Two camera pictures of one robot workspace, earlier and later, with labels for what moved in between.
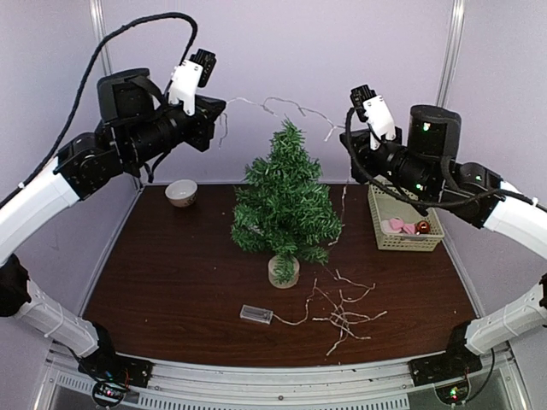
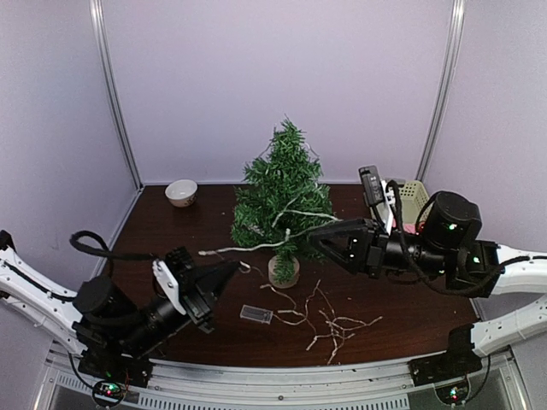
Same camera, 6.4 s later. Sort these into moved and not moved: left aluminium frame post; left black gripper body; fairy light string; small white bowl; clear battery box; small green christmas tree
Moved: fairy light string; left black gripper body
Not moved: clear battery box; small green christmas tree; small white bowl; left aluminium frame post
